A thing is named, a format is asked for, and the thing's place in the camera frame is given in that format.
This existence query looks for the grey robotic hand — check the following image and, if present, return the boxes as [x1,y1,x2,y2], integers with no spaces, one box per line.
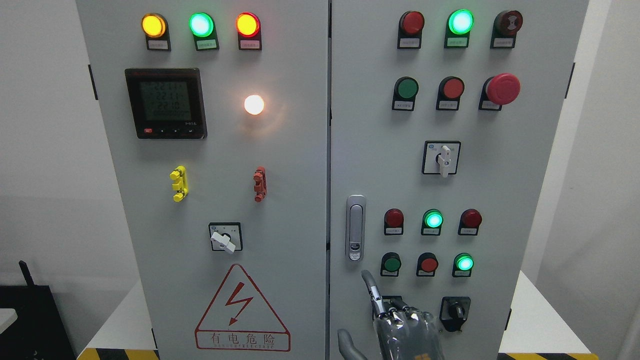
[361,269,445,360]

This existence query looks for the silver door latch handle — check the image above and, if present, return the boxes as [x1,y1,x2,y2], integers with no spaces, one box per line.
[345,194,367,262]

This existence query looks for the grey cabinet door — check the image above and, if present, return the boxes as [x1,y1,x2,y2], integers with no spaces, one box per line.
[328,0,589,360]
[77,0,330,360]

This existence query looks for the green push button lower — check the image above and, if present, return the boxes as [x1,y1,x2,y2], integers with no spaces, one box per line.
[379,251,402,277]

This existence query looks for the green push button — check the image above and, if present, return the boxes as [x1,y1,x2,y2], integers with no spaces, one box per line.
[391,76,419,111]
[379,251,402,277]

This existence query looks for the red push button lower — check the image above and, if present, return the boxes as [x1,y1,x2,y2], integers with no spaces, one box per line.
[415,252,439,277]

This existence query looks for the red push button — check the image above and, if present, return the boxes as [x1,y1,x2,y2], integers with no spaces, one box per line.
[415,252,439,277]
[436,76,466,111]

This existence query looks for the green lit indicator lower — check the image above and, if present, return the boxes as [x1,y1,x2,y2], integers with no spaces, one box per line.
[451,252,474,278]

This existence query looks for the green lit indicator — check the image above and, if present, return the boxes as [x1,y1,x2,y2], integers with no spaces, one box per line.
[451,252,474,278]
[444,8,474,49]
[421,208,444,236]

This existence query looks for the dark red indicator middle left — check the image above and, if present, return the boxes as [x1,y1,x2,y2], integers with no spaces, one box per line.
[383,208,404,236]

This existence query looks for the green lit indicator middle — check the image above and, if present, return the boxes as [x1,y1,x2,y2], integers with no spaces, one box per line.
[421,208,444,236]

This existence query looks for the dark red indicator middle right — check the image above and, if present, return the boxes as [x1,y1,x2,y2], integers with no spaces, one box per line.
[457,208,483,236]

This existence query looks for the red electric hazard warning sticker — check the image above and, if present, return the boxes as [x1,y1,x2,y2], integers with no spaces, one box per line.
[194,263,291,353]

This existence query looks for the red terminal connector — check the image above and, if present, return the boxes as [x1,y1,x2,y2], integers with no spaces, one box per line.
[253,166,267,203]

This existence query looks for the green push button upper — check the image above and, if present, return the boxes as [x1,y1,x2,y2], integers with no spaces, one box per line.
[391,76,419,111]

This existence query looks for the red push button upper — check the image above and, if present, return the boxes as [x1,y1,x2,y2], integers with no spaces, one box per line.
[436,76,466,111]

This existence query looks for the red emergency stop mushroom button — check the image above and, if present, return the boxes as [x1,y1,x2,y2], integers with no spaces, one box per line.
[478,72,521,111]

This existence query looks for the white glowing indicator light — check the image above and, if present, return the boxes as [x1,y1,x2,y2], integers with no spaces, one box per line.
[243,95,265,116]

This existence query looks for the yellow terminal connector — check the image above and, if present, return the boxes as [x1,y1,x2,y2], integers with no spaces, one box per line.
[169,165,189,203]

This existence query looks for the dark red indicator top row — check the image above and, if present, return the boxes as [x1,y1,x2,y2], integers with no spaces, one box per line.
[397,10,425,50]

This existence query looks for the green lit indicator top right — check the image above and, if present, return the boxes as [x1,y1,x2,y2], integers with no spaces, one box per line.
[444,8,474,49]

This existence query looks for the dark red buzzer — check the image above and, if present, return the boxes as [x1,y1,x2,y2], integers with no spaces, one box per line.
[490,10,523,49]

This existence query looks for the black digital power meter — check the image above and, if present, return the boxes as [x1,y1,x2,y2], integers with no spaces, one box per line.
[125,68,208,140]

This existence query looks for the red-orange indicator light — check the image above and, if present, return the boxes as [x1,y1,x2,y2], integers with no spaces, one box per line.
[235,12,262,51]

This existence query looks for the black box with antenna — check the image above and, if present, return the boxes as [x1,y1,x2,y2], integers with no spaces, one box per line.
[0,260,76,360]

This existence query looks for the green indicator light top left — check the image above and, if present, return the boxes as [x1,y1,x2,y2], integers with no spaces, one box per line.
[189,12,220,51]

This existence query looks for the yellow indicator light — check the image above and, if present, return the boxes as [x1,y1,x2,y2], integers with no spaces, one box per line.
[141,13,171,51]

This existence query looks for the white rotary switch lower right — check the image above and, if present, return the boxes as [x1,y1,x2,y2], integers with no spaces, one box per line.
[372,295,403,321]

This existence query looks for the white rotary switch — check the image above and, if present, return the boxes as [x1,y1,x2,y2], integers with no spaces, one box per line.
[422,140,462,178]
[372,295,403,321]

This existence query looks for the black selector knob switch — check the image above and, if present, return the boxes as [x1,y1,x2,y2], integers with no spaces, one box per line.
[439,296,471,332]

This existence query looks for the white rotary switch upper right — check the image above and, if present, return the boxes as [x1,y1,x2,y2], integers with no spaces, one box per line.
[422,140,462,178]

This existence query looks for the white rotary switch left door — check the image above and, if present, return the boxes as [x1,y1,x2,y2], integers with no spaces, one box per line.
[208,222,243,255]

